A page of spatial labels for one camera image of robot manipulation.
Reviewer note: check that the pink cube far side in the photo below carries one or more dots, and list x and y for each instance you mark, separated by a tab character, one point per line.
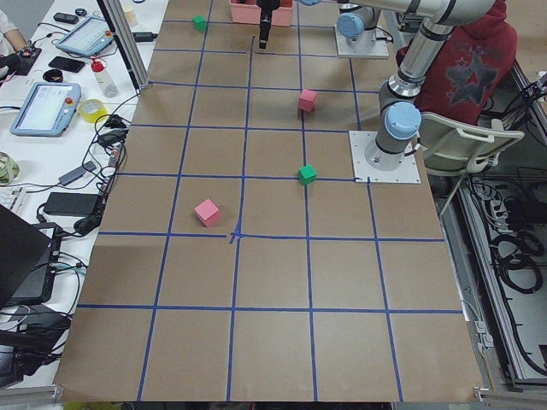
306	100

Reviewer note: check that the aluminium frame post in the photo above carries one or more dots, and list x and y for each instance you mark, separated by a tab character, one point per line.
112	12

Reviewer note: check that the green cube far corner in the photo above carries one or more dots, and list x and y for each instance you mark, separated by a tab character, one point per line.
199	23

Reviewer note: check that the person in red hoodie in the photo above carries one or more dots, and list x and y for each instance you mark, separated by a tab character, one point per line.
469	67

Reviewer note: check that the black laptop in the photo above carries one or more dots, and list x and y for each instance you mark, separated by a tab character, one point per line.
28	255

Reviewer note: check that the black smartphone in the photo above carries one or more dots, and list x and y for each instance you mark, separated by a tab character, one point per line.
66	64

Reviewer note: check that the green cube centre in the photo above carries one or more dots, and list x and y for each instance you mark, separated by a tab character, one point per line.
306	174

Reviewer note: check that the black round dish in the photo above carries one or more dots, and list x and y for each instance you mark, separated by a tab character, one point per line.
53	76

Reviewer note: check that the near blue teach pendant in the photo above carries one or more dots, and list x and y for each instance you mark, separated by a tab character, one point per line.
47	110

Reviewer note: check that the pink cube near centre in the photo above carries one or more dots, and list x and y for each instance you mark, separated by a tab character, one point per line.
208	213

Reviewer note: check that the yellow tape roll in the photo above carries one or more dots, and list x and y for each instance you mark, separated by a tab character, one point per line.
92	111

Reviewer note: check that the pink cube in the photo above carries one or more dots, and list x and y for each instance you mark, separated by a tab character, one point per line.
306	100
208	213

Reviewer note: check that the far blue teach pendant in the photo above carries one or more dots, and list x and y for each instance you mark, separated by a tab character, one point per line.
89	38

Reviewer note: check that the clear bottle red cap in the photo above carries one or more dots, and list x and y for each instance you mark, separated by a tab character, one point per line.
103	78

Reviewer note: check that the grey usb hub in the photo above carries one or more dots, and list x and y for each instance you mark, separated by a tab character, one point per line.
77	173

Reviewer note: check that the beige plastic chair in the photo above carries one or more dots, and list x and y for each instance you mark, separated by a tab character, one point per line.
451	148

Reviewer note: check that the pink plastic bin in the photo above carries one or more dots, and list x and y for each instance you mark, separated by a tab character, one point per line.
249	13

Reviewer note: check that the blue teach pendant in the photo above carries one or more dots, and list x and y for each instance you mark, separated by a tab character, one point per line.
47	110
89	38

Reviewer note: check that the black power adapter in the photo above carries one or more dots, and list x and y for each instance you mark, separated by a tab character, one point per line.
70	204

